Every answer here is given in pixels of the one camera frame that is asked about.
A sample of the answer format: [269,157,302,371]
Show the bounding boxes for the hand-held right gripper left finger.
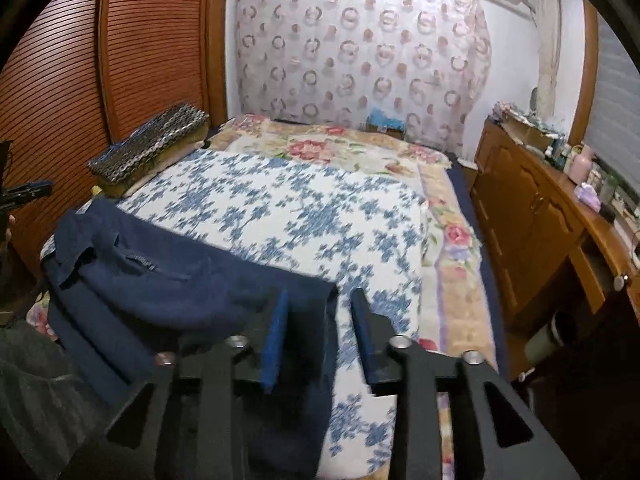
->
[60,287,291,480]

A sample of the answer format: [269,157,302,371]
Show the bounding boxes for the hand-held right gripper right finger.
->
[350,287,581,480]

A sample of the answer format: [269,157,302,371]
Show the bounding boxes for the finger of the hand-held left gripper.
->
[0,179,54,211]

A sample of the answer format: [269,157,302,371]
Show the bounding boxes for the navy printed t-shirt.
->
[42,197,342,480]

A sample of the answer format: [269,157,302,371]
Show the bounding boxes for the dark circle-patterned pillow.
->
[87,104,211,197]

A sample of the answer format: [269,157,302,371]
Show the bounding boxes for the blue floral white bedspread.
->
[40,147,437,476]

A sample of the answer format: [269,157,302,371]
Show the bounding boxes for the navy bed sheet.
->
[445,157,512,377]

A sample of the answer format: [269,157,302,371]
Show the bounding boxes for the brown louvred wooden wardrobe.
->
[0,0,229,281]

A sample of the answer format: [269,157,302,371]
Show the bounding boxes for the person's grey top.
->
[0,310,136,480]

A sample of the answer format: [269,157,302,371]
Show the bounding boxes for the pink floral beige blanket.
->
[210,114,497,361]

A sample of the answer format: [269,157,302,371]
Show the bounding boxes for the small cardboard box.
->
[366,122,406,142]

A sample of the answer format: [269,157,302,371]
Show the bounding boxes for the long wooden cabinet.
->
[470,117,640,361]

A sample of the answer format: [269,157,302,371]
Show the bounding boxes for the crumpled blue cloth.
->
[365,105,407,128]

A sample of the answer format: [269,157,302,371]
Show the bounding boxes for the cluttered cardboard box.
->
[497,107,556,154]

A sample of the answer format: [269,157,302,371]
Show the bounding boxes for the purple tissue pack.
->
[574,182,604,211]

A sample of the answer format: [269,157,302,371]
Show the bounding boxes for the pink thermos jug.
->
[570,145,596,186]

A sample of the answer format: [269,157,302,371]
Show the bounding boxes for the sheer circle-patterned curtain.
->
[235,0,493,154]

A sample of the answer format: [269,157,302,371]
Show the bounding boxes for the grey window blind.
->
[582,10,640,201]

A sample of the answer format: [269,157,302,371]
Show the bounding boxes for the tied beige curtain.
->
[530,0,562,116]

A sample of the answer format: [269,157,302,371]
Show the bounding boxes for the wooden window frame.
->
[567,0,601,146]

